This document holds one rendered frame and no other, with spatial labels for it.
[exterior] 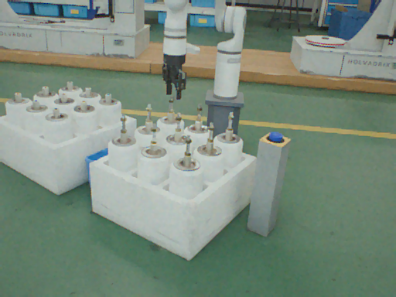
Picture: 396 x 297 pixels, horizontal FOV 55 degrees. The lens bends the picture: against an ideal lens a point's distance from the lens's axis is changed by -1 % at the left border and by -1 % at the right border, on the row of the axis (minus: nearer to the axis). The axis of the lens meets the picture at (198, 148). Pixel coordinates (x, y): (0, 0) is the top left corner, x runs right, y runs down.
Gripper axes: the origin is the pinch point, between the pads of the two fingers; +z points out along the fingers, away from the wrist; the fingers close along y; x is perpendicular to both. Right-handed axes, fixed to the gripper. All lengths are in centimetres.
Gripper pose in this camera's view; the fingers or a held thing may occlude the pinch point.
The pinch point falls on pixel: (172, 93)
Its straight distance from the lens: 134.0
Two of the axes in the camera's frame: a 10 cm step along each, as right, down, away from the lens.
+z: -0.6, 9.0, 4.4
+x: 8.6, -1.8, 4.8
